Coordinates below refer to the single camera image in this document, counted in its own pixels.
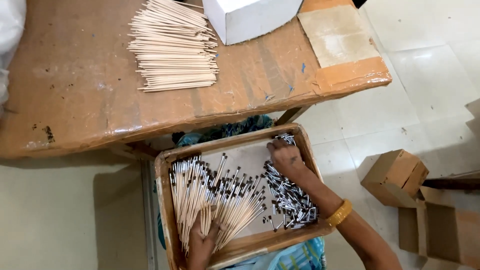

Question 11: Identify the person's left hand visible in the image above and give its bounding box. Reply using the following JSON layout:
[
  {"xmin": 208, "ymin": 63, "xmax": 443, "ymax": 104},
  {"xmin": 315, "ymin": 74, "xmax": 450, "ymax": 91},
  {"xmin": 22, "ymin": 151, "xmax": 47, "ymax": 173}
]
[{"xmin": 188, "ymin": 205, "xmax": 228, "ymax": 259}]

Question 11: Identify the person's right hand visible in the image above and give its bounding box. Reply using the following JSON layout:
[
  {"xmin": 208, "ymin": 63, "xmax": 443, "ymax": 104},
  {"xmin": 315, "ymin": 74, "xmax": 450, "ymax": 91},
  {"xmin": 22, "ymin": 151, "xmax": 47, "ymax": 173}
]
[{"xmin": 266, "ymin": 138, "xmax": 309, "ymax": 180}]

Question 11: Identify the pile of metal brush ferrules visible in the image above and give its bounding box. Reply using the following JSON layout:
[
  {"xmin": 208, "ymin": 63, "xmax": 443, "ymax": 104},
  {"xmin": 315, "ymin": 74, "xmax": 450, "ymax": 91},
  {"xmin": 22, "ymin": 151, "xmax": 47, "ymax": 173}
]
[{"xmin": 260, "ymin": 133, "xmax": 320, "ymax": 232}]

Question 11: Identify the pile of finished wooden brushes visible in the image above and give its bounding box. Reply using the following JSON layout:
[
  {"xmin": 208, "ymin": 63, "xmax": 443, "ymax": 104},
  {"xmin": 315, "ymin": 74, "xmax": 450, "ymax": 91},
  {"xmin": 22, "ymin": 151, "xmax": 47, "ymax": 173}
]
[{"xmin": 168, "ymin": 152, "xmax": 268, "ymax": 256}]

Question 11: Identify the cardboard tray box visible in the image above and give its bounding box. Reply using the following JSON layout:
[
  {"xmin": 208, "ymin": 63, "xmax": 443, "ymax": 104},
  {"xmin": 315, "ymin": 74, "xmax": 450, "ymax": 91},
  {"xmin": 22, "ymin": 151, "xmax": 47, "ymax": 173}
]
[{"xmin": 154, "ymin": 123, "xmax": 335, "ymax": 270}]

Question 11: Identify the yellow bangle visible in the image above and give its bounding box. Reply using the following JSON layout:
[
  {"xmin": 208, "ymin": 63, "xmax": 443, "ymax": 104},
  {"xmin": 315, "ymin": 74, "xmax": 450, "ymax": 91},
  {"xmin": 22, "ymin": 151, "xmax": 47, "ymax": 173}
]
[{"xmin": 325, "ymin": 199, "xmax": 353, "ymax": 227}]

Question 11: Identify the small brown cardboard box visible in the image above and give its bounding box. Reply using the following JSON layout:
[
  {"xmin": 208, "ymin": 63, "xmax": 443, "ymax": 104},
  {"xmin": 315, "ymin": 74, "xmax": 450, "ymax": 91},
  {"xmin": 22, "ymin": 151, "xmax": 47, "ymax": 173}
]
[{"xmin": 361, "ymin": 149, "xmax": 430, "ymax": 208}]

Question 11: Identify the white cardboard box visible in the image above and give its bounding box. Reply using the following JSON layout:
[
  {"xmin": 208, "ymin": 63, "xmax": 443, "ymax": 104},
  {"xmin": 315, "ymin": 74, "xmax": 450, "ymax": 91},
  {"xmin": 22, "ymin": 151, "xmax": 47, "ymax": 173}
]
[{"xmin": 202, "ymin": 0, "xmax": 304, "ymax": 46}]

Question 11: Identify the pile of plain wooden sticks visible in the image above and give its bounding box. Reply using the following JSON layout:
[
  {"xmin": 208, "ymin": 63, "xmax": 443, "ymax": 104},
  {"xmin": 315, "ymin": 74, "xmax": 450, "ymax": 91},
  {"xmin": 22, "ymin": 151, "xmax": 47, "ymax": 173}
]
[{"xmin": 127, "ymin": 0, "xmax": 220, "ymax": 93}]

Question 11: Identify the cardboard covered table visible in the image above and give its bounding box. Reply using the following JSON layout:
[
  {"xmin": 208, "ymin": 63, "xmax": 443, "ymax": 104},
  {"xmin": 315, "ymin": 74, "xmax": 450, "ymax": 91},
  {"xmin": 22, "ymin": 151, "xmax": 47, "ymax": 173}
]
[{"xmin": 0, "ymin": 0, "xmax": 393, "ymax": 160}]

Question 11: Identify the large brown cardboard box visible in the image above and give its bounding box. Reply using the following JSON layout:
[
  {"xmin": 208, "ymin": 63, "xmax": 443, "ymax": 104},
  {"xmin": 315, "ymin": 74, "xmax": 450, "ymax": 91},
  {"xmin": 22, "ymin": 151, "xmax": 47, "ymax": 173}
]
[{"xmin": 398, "ymin": 186, "xmax": 480, "ymax": 269}]

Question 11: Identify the white plastic bag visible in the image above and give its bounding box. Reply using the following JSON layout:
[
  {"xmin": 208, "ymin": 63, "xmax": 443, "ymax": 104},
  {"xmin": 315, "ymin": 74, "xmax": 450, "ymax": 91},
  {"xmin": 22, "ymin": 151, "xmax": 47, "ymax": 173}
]
[{"xmin": 0, "ymin": 0, "xmax": 27, "ymax": 113}]

